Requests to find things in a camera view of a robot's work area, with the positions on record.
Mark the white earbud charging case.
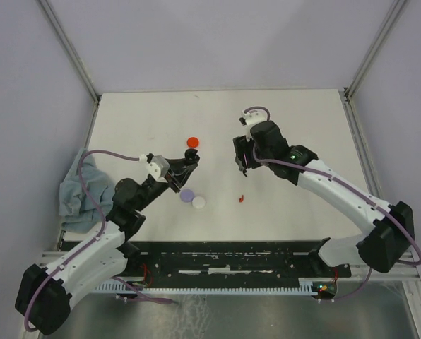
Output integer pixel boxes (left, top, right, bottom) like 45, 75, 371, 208
191, 196, 206, 209

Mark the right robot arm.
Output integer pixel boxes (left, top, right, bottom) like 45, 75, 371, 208
233, 117, 415, 276

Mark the white cable duct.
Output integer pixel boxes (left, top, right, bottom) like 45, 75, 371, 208
86, 275, 321, 294

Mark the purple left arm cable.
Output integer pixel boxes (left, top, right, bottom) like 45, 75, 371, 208
23, 149, 151, 332

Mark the orange earbud charging case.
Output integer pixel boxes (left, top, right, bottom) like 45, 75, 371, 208
186, 136, 200, 148

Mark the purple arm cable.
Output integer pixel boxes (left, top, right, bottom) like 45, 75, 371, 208
245, 105, 421, 265
23, 149, 151, 332

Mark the light blue cloth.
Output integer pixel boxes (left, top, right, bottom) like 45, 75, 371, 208
59, 148, 114, 234

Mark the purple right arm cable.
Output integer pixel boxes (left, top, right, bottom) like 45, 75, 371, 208
245, 105, 421, 265

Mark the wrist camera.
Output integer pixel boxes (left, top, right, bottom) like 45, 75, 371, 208
139, 153, 170, 183
239, 107, 270, 141

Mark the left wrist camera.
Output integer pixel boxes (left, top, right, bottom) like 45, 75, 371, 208
139, 153, 170, 183

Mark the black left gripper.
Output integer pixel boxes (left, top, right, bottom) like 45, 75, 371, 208
134, 157, 198, 211

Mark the purple earbud charging case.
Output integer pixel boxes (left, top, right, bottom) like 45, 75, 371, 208
179, 189, 195, 203

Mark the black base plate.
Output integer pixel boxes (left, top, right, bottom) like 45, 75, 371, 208
122, 241, 351, 292

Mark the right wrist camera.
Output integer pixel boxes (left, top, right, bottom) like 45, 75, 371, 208
239, 107, 270, 141

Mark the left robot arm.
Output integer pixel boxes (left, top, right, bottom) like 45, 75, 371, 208
15, 149, 200, 335

